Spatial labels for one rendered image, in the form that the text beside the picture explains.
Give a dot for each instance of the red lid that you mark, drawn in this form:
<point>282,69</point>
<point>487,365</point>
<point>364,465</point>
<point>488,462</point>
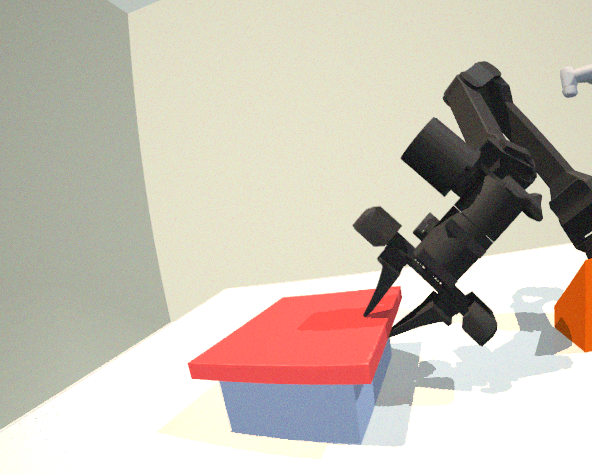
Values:
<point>315,339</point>

